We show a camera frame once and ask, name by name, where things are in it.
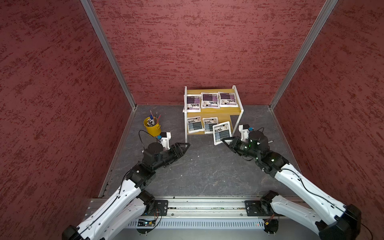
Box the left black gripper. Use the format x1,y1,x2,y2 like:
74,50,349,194
152,142,190,171

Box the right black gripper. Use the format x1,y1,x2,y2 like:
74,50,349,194
221,135,260,159

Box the purple coffee bag bottom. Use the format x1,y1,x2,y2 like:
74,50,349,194
219,92,238,108

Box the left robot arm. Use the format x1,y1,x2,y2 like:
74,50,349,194
62,143,190,240

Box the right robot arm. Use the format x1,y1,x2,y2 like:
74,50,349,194
222,130,362,240

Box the yellow pen bucket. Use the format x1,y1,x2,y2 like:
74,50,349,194
144,117,162,137

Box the pens in bucket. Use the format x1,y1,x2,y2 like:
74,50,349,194
145,111,161,127

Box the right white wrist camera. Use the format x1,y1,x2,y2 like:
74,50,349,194
239,124,250,142

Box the white frame wooden shelf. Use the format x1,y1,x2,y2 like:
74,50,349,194
183,85,244,142

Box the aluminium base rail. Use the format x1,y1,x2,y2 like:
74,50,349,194
86,196,331,218

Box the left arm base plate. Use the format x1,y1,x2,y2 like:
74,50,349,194
143,200,169,217

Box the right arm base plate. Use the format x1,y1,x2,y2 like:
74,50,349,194
245,201,282,218

